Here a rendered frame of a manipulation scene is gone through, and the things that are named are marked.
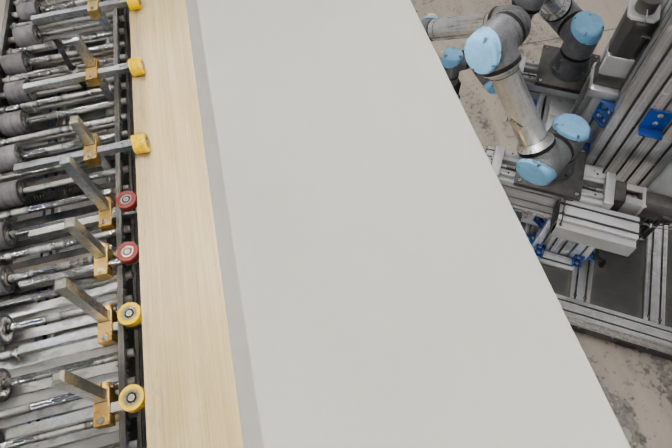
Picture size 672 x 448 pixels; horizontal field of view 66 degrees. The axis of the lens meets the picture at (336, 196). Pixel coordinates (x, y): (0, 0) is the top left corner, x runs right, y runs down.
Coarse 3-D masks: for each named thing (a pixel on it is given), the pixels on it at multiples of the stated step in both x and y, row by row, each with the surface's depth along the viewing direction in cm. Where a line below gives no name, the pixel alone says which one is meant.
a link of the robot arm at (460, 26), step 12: (480, 12) 161; (492, 12) 154; (516, 12) 145; (432, 24) 175; (444, 24) 171; (456, 24) 166; (468, 24) 162; (480, 24) 159; (528, 24) 146; (432, 36) 177; (444, 36) 173; (456, 36) 169; (468, 36) 166
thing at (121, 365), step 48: (0, 48) 259; (48, 96) 273; (48, 144) 241; (48, 240) 214; (48, 288) 205; (96, 288) 205; (48, 336) 204; (48, 384) 183; (96, 432) 174; (144, 432) 177
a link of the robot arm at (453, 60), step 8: (448, 48) 196; (456, 48) 195; (448, 56) 193; (456, 56) 193; (464, 56) 196; (448, 64) 195; (456, 64) 195; (464, 64) 197; (448, 72) 198; (456, 72) 199
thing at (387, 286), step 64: (256, 0) 17; (320, 0) 17; (384, 0) 17; (256, 64) 16; (320, 64) 16; (384, 64) 16; (256, 128) 15; (320, 128) 14; (384, 128) 14; (448, 128) 14; (256, 192) 13; (320, 192) 13; (384, 192) 13; (448, 192) 13; (256, 256) 12; (320, 256) 12; (384, 256) 12; (448, 256) 12; (512, 256) 12; (256, 320) 12; (320, 320) 12; (384, 320) 11; (448, 320) 11; (512, 320) 11; (256, 384) 11; (320, 384) 11; (384, 384) 11; (448, 384) 11; (512, 384) 11; (576, 384) 11
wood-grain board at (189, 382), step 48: (144, 0) 264; (144, 48) 245; (144, 96) 229; (192, 96) 227; (192, 144) 213; (144, 192) 202; (192, 192) 201; (144, 240) 191; (192, 240) 190; (144, 288) 181; (192, 288) 180; (144, 336) 172; (192, 336) 171; (144, 384) 163; (192, 384) 163; (192, 432) 155; (240, 432) 155
